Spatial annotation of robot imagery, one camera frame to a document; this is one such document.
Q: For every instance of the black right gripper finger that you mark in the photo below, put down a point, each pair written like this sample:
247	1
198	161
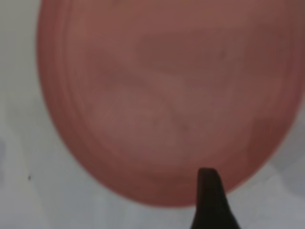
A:
209	202

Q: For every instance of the pink round plate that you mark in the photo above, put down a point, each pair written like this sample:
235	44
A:
166	83

